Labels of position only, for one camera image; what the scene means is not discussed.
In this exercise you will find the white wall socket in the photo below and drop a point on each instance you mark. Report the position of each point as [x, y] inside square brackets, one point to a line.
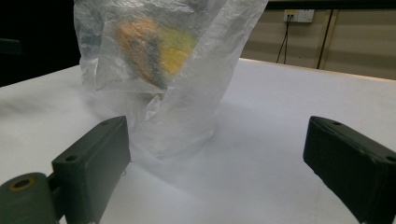
[298, 15]

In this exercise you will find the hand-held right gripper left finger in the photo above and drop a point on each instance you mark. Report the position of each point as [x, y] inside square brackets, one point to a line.
[88, 174]

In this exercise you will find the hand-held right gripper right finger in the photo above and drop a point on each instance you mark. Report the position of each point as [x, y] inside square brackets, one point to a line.
[351, 168]

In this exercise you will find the orange and yellow packet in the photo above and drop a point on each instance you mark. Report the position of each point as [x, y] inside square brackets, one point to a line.
[155, 51]

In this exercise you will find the clear plastic bag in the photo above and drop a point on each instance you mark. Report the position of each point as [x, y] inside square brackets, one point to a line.
[183, 102]

